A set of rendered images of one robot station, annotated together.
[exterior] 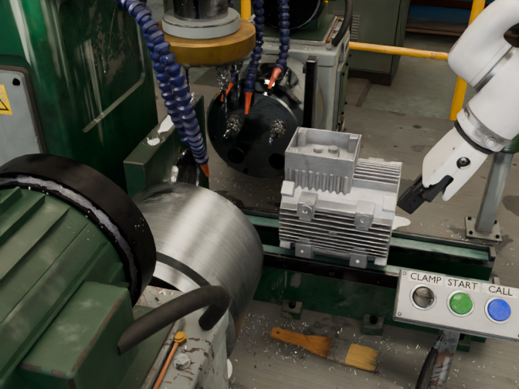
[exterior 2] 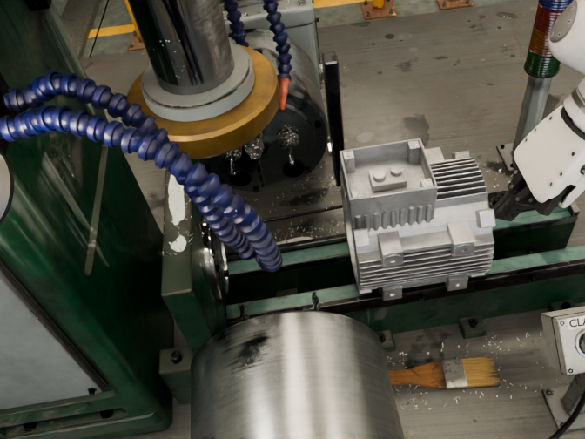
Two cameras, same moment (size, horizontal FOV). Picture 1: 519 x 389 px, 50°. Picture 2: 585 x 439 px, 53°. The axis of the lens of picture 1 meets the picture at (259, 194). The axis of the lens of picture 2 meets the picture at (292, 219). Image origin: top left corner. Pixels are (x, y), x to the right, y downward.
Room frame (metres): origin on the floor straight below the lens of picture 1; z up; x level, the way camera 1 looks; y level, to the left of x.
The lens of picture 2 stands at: (0.36, 0.15, 1.74)
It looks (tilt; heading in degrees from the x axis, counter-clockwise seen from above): 49 degrees down; 347
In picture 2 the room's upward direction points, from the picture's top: 11 degrees counter-clockwise
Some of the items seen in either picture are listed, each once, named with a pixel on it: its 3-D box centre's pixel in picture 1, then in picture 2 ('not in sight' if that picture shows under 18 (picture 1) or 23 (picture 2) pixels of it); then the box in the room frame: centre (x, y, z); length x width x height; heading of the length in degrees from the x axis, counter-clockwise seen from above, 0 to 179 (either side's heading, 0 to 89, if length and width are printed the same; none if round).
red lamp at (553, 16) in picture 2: not in sight; (554, 13); (1.08, -0.54, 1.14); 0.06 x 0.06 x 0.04
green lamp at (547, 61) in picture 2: (507, 136); (543, 57); (1.08, -0.54, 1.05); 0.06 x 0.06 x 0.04
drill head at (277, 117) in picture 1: (269, 109); (255, 103); (1.24, -0.03, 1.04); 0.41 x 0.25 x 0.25; 165
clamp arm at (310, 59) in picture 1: (309, 119); (336, 124); (1.02, -0.10, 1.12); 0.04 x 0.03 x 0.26; 75
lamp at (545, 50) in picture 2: not in sight; (548, 36); (1.08, -0.54, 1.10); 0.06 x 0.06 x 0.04
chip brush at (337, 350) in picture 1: (323, 346); (435, 374); (0.71, -0.12, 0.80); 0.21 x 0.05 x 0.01; 70
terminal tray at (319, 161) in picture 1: (323, 160); (386, 185); (0.88, -0.12, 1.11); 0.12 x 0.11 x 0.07; 74
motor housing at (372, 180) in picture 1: (340, 206); (412, 222); (0.87, -0.15, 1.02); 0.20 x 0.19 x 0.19; 74
